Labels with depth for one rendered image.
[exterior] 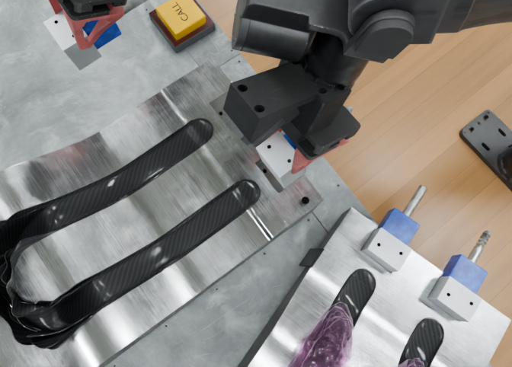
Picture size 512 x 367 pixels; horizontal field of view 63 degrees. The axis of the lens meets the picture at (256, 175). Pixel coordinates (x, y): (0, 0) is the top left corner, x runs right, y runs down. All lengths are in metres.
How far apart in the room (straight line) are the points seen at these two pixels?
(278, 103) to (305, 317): 0.30
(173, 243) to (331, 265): 0.22
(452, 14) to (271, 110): 0.15
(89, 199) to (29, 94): 0.26
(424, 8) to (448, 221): 0.46
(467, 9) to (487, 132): 0.47
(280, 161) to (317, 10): 0.21
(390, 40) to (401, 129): 0.42
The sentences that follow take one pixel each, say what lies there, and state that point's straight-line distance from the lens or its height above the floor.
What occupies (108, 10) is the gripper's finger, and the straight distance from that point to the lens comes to 0.55.
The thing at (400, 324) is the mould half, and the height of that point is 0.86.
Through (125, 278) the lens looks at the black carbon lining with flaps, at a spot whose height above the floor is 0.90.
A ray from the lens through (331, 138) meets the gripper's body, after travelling 0.43.
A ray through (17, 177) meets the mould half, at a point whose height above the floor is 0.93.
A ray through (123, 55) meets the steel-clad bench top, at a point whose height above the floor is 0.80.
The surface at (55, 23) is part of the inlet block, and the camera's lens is 0.62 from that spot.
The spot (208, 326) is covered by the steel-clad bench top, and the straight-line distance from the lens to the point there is 0.64.
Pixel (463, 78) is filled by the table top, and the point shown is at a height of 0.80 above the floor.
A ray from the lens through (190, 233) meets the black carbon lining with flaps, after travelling 0.57.
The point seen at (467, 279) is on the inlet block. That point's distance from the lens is 0.65.
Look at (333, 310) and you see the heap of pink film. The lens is 0.58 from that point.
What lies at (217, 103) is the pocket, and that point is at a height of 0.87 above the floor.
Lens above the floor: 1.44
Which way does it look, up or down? 75 degrees down
